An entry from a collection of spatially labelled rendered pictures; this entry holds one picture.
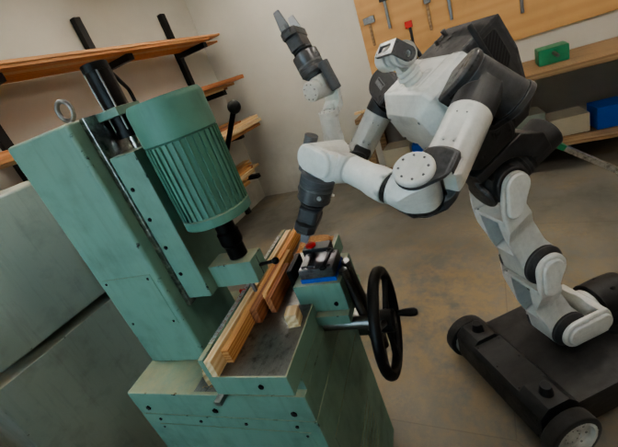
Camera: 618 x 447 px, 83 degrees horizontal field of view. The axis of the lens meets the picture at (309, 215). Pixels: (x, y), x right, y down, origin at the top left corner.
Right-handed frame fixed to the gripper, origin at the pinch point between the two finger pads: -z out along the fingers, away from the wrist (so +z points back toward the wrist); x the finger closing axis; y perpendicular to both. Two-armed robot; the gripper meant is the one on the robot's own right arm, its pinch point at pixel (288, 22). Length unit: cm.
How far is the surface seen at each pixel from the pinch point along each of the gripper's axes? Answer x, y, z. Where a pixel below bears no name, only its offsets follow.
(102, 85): 56, 26, 5
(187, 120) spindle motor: 56, 11, 22
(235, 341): 60, 30, 72
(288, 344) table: 57, 18, 77
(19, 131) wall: -40, 224, -76
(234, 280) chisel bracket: 49, 31, 60
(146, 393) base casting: 66, 66, 77
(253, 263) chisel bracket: 48, 23, 58
